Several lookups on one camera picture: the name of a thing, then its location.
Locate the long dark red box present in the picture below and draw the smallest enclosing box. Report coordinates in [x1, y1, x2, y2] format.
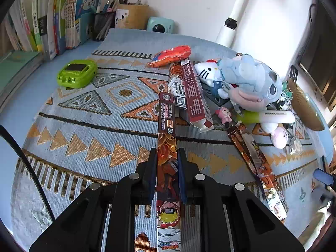
[180, 59, 214, 133]

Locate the small pink bunny figure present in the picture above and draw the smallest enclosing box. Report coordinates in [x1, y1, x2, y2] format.
[215, 107, 233, 126]

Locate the stack of green notebooks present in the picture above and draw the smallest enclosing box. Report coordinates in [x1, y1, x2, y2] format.
[0, 50, 44, 103]

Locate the mint green instant camera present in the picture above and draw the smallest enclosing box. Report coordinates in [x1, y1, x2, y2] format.
[146, 16, 177, 34]

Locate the giant yellow-green highlighter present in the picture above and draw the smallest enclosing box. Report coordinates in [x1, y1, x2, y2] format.
[236, 110, 296, 124]

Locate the blue alien plush toy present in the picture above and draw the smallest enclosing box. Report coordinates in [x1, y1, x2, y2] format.
[217, 53, 283, 109]

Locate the cardboard pen box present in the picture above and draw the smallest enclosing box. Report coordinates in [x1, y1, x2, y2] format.
[115, 4, 150, 30]

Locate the blue desktop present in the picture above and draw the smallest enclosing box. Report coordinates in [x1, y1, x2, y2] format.
[0, 31, 334, 252]

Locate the black mesh pen holder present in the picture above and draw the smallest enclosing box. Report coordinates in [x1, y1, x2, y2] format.
[92, 12, 116, 42]

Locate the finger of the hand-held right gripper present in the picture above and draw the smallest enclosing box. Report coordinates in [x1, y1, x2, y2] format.
[312, 168, 336, 186]

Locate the orange snack packet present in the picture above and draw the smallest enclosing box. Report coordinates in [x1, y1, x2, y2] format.
[147, 45, 192, 69]

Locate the black cable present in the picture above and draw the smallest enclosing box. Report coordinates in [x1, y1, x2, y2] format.
[0, 123, 57, 221]

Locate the woven bamboo basket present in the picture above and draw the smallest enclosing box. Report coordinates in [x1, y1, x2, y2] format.
[287, 80, 326, 132]

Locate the green toy game console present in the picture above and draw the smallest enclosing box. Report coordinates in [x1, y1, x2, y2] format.
[57, 59, 99, 88]

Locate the black monitor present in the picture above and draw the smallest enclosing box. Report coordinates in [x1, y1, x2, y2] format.
[297, 0, 336, 108]

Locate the long white orange box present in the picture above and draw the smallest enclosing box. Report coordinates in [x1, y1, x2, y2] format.
[168, 62, 188, 110]

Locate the white cat plush toy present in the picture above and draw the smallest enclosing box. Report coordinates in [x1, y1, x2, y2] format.
[194, 58, 231, 99]

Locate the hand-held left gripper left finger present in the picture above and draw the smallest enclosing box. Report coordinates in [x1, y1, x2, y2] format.
[29, 148, 158, 252]

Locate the blue patterned woven mat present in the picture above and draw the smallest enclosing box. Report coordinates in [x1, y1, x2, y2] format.
[10, 28, 328, 252]

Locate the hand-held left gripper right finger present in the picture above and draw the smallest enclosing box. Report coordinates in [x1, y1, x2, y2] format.
[177, 148, 306, 252]

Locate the white lamp pole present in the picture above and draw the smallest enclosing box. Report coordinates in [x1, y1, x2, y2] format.
[215, 0, 256, 48]

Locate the long orange cartoon card box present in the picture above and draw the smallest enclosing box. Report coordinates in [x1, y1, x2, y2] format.
[157, 92, 182, 252]
[227, 122, 288, 222]

